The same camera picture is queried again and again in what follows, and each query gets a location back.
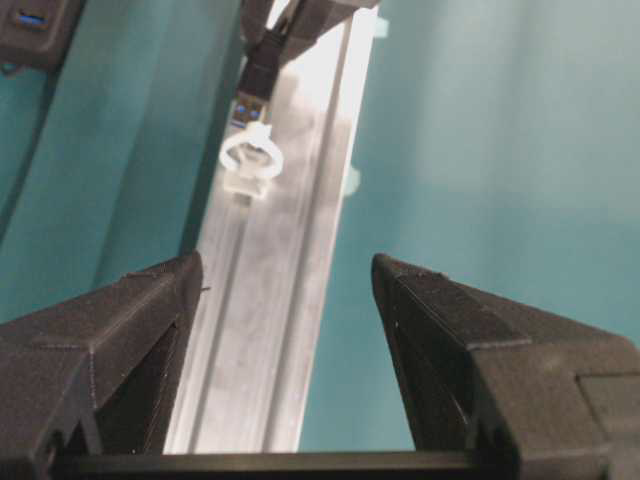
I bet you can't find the blue tape tab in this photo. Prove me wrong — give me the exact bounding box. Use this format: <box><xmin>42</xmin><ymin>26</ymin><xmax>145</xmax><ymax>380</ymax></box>
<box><xmin>344</xmin><ymin>165</ymin><xmax>361</xmax><ymax>196</ymax></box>
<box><xmin>374</xmin><ymin>17</ymin><xmax>389</xmax><ymax>39</ymax></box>

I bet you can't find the middle blue tape tab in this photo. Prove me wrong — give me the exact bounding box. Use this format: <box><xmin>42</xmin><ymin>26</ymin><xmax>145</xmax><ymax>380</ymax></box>
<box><xmin>374</xmin><ymin>17</ymin><xmax>389</xmax><ymax>39</ymax></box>

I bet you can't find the black multi-port USB hub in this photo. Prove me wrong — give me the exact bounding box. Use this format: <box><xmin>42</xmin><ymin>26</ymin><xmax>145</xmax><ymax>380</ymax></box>
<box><xmin>1</xmin><ymin>0</ymin><xmax>85</xmax><ymax>76</ymax></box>

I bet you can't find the silver aluminium extrusion rail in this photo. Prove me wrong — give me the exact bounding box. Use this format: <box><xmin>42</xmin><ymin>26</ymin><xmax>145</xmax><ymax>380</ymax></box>
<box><xmin>164</xmin><ymin>8</ymin><xmax>378</xmax><ymax>454</ymax></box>

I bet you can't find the black USB cable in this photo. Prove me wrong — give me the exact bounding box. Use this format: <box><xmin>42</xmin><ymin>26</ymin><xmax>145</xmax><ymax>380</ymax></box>
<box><xmin>229</xmin><ymin>0</ymin><xmax>296</xmax><ymax>134</ymax></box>

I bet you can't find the left blue tape tab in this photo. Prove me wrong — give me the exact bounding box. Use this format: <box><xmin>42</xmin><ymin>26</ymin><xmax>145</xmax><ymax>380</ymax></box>
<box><xmin>344</xmin><ymin>165</ymin><xmax>361</xmax><ymax>196</ymax></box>

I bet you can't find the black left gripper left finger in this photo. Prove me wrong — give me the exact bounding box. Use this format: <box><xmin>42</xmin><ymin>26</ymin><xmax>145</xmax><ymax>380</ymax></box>
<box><xmin>1</xmin><ymin>252</ymin><xmax>203</xmax><ymax>479</ymax></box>

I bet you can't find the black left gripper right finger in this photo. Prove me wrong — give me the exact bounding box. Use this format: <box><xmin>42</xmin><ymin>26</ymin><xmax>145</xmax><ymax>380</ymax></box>
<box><xmin>371</xmin><ymin>254</ymin><xmax>639</xmax><ymax>479</ymax></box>

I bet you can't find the left white plastic ring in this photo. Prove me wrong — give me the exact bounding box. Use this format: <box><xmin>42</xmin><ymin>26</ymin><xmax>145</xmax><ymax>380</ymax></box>
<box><xmin>218</xmin><ymin>120</ymin><xmax>285</xmax><ymax>201</ymax></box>

